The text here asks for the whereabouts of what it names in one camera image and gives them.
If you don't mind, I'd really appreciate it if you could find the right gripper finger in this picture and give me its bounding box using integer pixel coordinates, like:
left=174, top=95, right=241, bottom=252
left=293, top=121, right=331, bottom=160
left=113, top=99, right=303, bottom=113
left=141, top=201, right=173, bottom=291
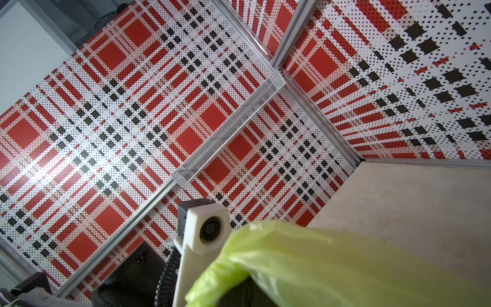
left=216, top=277, right=276, bottom=307

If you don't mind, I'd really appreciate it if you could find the green plastic bag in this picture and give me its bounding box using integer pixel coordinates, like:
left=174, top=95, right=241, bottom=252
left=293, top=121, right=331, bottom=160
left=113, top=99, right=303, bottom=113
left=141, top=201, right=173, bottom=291
left=185, top=220, right=490, bottom=306

